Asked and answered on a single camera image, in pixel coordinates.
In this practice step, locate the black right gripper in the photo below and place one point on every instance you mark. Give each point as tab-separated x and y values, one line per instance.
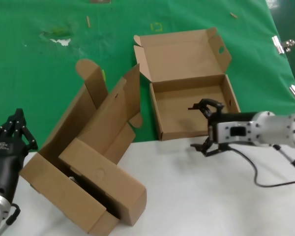
231	117

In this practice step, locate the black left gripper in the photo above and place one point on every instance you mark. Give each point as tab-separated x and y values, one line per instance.
5	162

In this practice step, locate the brown cardboard box with hole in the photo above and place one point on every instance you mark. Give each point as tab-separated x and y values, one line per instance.
182	103

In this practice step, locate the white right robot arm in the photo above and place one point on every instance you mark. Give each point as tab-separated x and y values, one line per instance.
280	127

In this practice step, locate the large brown cardboard box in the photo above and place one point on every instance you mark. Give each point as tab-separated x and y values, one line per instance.
61	196

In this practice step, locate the green table cloth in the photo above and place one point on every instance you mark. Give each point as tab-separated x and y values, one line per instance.
64	73

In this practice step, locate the small wooden chip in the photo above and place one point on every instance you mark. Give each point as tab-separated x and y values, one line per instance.
233	15

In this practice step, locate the thin wooden stick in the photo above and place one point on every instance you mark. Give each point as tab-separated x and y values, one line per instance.
88	21

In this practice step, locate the grey tape strip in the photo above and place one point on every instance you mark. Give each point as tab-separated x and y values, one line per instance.
100	1

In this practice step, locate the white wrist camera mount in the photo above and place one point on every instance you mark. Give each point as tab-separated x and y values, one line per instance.
236	132

